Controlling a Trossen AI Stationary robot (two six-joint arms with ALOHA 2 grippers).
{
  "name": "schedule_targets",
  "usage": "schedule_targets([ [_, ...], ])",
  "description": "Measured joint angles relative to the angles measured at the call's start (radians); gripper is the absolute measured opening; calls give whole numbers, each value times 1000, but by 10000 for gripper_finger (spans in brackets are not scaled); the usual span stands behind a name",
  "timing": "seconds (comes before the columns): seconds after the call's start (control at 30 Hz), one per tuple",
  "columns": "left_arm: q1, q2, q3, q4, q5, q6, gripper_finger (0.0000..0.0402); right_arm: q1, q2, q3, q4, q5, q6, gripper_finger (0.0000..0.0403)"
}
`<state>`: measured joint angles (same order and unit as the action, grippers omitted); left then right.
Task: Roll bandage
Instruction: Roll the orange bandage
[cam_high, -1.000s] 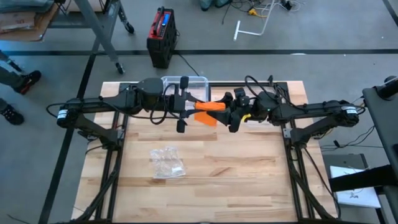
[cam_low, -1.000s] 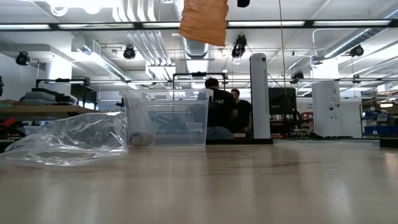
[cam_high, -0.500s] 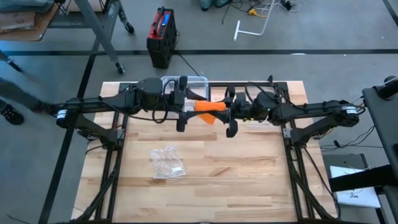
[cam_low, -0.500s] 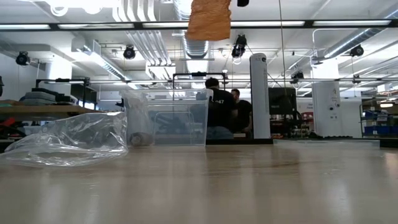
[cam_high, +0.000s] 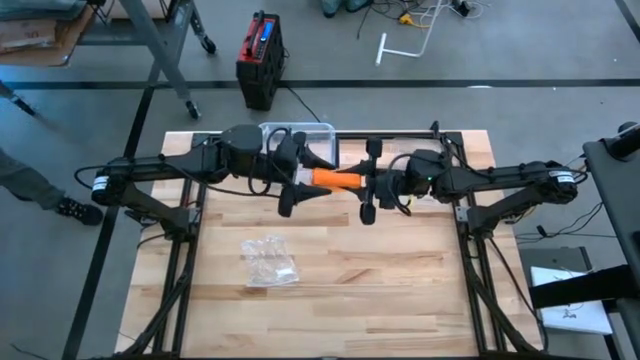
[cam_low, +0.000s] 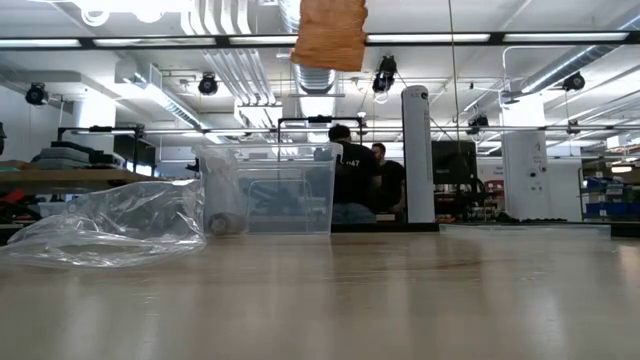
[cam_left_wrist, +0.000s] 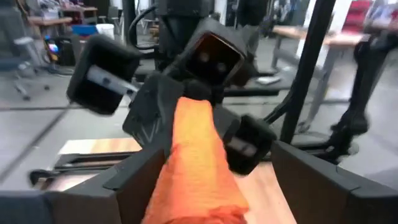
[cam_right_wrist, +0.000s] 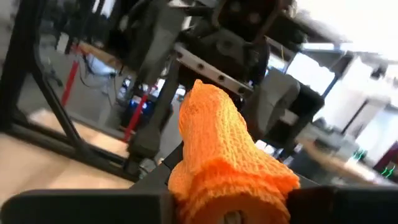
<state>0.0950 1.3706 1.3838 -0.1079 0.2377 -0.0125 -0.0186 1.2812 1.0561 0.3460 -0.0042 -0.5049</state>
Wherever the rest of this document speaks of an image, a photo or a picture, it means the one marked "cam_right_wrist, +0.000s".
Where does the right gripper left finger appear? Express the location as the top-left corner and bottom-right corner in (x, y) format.
(0, 142), (185, 224)

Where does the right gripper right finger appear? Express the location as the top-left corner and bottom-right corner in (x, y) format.
(285, 175), (398, 224)

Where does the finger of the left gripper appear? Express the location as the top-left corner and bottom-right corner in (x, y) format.
(248, 68), (302, 140)
(125, 60), (183, 175)

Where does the red and black power station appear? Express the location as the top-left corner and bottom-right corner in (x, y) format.
(119, 77), (158, 130)

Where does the orange elastic bandage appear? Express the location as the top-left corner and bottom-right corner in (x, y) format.
(167, 78), (301, 224)

